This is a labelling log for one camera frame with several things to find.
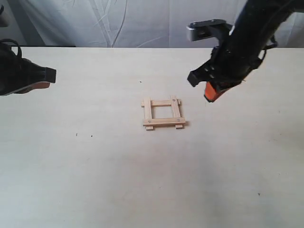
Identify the thin wood strip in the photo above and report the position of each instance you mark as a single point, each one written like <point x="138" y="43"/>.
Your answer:
<point x="147" y="109"/>

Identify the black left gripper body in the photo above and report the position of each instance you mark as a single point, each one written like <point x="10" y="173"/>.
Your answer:
<point x="16" y="71"/>

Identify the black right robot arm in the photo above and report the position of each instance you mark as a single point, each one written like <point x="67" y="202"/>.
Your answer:
<point x="239" y="45"/>

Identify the plain wood strip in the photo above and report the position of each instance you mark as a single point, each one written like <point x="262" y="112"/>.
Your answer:
<point x="164" y="103"/>

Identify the small wood strip end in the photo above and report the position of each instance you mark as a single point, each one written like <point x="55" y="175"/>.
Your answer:
<point x="164" y="121"/>

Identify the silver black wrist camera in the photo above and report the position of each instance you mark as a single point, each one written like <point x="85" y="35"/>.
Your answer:
<point x="215" y="28"/>

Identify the white backdrop cloth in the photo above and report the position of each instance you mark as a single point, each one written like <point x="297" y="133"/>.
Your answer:
<point x="112" y="23"/>

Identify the wood strip with two magnets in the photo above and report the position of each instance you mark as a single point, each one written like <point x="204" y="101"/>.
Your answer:
<point x="176" y="113"/>

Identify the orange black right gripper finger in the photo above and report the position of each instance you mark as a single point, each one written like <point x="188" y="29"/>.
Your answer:
<point x="210" y="92"/>

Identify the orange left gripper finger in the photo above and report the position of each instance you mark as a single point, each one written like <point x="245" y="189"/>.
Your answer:
<point x="28" y="88"/>

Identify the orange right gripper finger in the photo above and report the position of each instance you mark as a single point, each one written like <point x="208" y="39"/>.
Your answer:
<point x="219" y="94"/>

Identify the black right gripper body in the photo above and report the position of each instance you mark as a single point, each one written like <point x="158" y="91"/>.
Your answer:
<point x="224" y="70"/>

